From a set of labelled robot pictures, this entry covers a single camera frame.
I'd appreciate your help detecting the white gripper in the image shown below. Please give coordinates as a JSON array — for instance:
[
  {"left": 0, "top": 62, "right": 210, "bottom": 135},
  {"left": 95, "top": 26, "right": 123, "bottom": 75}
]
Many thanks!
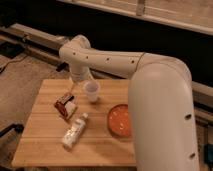
[{"left": 69, "top": 64, "right": 90, "bottom": 82}]

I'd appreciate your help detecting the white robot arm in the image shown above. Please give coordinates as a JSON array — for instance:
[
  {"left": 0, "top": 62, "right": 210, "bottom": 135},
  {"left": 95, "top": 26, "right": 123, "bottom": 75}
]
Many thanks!
[{"left": 59, "top": 35, "right": 199, "bottom": 171}]

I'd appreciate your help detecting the white ceramic cup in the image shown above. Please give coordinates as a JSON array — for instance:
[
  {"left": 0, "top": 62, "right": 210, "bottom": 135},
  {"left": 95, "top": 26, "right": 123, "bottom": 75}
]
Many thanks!
[{"left": 83, "top": 81, "right": 100, "bottom": 103}]

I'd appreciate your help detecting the brown and white snack box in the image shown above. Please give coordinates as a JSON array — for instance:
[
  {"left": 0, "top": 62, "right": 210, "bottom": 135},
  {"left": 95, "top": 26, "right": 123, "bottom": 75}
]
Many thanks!
[{"left": 54, "top": 92, "right": 77, "bottom": 120}]

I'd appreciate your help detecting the white squeeze bottle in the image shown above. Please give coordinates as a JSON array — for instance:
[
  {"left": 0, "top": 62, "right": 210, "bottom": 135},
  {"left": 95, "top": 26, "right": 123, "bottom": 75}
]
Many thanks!
[{"left": 62, "top": 113, "right": 88, "bottom": 149}]

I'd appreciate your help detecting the black device on floor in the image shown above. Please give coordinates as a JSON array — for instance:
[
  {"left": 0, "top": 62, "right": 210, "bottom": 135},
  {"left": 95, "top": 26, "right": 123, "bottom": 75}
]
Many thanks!
[{"left": 0, "top": 42, "right": 24, "bottom": 59}]

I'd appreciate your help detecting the wooden table board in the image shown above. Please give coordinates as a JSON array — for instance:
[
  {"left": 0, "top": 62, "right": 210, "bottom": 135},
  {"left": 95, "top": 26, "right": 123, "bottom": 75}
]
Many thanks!
[{"left": 11, "top": 78, "right": 138, "bottom": 168}]

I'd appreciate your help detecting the metal rail on floor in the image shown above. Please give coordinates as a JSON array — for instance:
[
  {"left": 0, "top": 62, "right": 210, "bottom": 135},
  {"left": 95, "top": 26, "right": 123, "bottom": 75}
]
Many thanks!
[{"left": 0, "top": 23, "right": 213, "bottom": 124}]

